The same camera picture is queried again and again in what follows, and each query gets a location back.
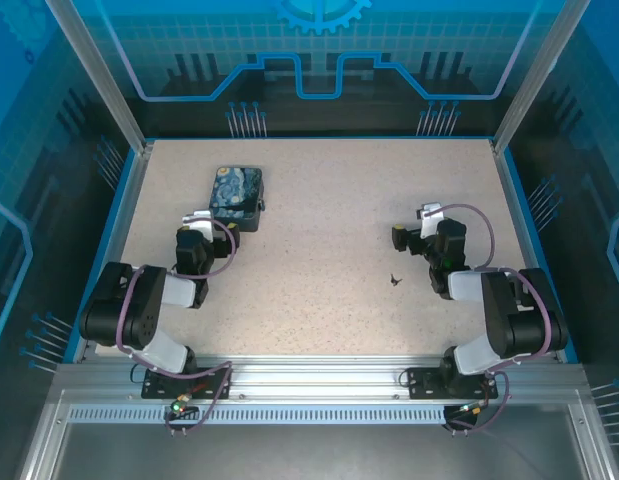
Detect metal lower tray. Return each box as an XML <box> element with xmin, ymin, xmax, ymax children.
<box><xmin>18</xmin><ymin>387</ymin><xmax>613</xmax><ymax>480</ymax></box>

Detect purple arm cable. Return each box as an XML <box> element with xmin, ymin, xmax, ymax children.
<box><xmin>426</xmin><ymin>202</ymin><xmax>553</xmax><ymax>436</ymax></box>
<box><xmin>116</xmin><ymin>218</ymin><xmax>238</xmax><ymax>437</ymax></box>

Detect aluminium side rail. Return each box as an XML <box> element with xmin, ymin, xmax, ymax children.
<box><xmin>72</xmin><ymin>140</ymin><xmax>156</xmax><ymax>364</ymax></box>

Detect aluminium frame post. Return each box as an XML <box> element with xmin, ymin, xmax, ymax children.
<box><xmin>490</xmin><ymin>0</ymin><xmax>593</xmax><ymax>157</ymax></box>
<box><xmin>44</xmin><ymin>0</ymin><xmax>156</xmax><ymax>157</ymax></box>

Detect aluminium cross rail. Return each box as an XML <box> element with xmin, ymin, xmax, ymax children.
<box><xmin>53</xmin><ymin>355</ymin><xmax>590</xmax><ymax>402</ymax></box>

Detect blue table edge strip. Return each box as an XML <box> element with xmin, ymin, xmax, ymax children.
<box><xmin>138</xmin><ymin>134</ymin><xmax>495</xmax><ymax>143</ymax></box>
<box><xmin>496</xmin><ymin>147</ymin><xmax>578</xmax><ymax>364</ymax></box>
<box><xmin>62</xmin><ymin>147</ymin><xmax>140</xmax><ymax>364</ymax></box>

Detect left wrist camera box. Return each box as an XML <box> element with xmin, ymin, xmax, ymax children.
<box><xmin>182</xmin><ymin>210</ymin><xmax>216</xmax><ymax>242</ymax></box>

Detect starry night tin box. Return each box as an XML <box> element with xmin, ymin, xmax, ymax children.
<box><xmin>207</xmin><ymin>166</ymin><xmax>265</xmax><ymax>234</ymax></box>

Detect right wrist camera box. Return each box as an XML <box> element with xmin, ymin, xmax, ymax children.
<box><xmin>417</xmin><ymin>202</ymin><xmax>446</xmax><ymax>239</ymax></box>

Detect slotted grey cable duct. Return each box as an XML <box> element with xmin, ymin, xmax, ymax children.
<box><xmin>66</xmin><ymin>405</ymin><xmax>460</xmax><ymax>427</ymax></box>

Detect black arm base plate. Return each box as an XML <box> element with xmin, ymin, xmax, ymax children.
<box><xmin>141</xmin><ymin>367</ymin><xmax>234</xmax><ymax>400</ymax></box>
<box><xmin>406</xmin><ymin>367</ymin><xmax>499</xmax><ymax>400</ymax></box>

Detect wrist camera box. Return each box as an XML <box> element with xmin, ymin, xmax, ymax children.
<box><xmin>417</xmin><ymin>202</ymin><xmax>446</xmax><ymax>239</ymax></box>
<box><xmin>182</xmin><ymin>210</ymin><xmax>216</xmax><ymax>242</ymax></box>

